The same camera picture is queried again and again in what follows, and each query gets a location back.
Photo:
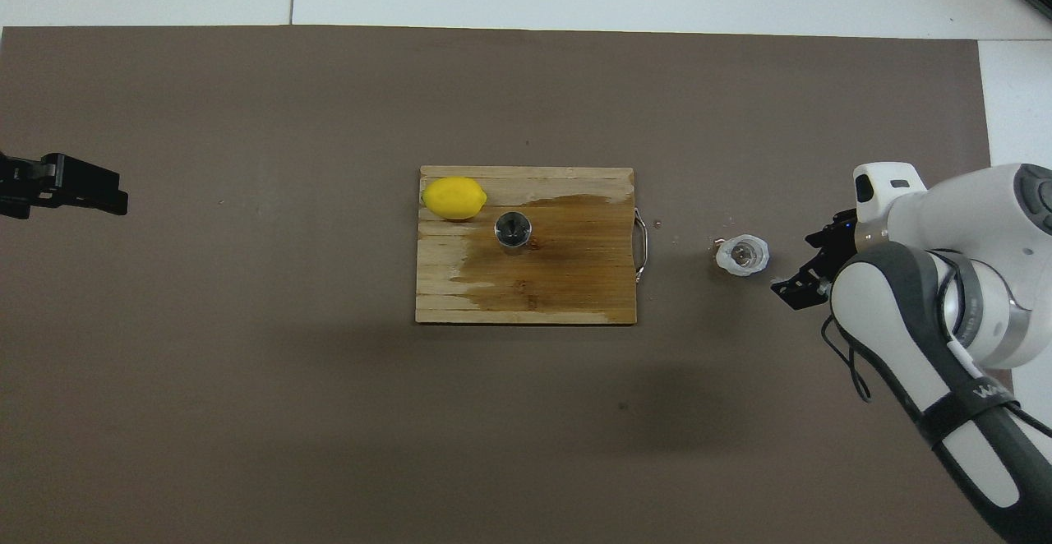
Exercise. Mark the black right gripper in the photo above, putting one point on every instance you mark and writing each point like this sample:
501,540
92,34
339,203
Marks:
840,244

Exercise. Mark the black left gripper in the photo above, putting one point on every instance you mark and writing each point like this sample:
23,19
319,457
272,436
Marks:
15,186

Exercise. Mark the small clear frosted cup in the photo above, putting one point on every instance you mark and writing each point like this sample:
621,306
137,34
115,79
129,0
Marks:
742,255

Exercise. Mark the steel double jigger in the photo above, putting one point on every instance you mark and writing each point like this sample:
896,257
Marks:
513,229

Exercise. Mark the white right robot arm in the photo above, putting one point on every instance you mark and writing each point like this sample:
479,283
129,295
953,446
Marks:
920,330

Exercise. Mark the wooden cutting board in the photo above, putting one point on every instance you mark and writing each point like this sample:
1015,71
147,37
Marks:
559,281

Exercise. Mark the brown paper table mat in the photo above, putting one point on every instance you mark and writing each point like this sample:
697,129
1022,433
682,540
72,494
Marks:
329,404

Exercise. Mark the yellow lemon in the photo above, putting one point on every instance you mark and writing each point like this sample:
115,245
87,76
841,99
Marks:
454,198

